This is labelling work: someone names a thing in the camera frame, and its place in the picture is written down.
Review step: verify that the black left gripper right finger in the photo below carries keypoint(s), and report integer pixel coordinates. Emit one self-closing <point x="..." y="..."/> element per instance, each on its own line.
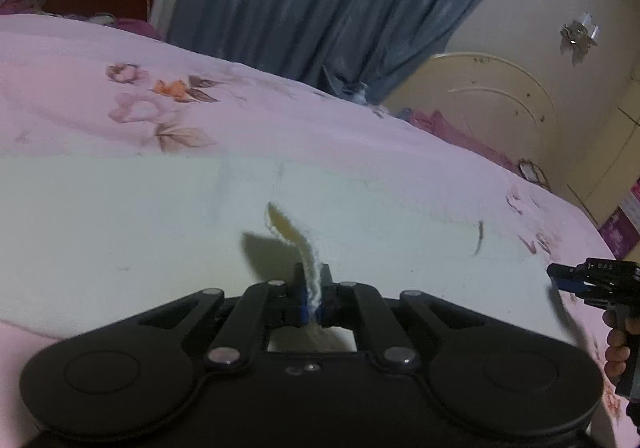
<point x="361" y="309"/>

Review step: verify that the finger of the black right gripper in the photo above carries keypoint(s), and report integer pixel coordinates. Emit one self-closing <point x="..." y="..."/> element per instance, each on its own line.
<point x="564" y="278"/>

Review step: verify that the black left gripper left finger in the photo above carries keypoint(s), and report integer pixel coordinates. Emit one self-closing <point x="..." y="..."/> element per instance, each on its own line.
<point x="246" y="322"/>

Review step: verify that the white knitted garment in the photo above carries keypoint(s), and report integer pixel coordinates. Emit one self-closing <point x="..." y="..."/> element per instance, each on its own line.
<point x="88" y="241"/>

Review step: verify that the person's right hand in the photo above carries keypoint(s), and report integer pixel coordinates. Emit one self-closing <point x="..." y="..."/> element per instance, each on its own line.
<point x="617" y="352"/>

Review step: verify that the magenta wardrobe poster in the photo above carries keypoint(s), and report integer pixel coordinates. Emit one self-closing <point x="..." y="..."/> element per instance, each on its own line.
<point x="621" y="230"/>

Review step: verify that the cream wardrobe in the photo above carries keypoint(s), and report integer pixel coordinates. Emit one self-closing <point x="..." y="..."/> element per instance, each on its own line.
<point x="604" y="177"/>

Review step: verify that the cream arched headboard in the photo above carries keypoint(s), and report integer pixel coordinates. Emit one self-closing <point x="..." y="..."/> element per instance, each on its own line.
<point x="491" y="99"/>

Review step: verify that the magenta pillow on far bed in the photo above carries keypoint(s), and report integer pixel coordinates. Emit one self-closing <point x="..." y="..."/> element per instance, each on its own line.
<point x="437" y="125"/>

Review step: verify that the white lotion bottle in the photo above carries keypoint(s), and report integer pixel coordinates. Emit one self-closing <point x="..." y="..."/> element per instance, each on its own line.
<point x="359" y="96"/>

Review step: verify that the silver wall lamp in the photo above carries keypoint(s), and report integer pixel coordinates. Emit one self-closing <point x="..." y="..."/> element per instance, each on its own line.
<point x="579" y="36"/>

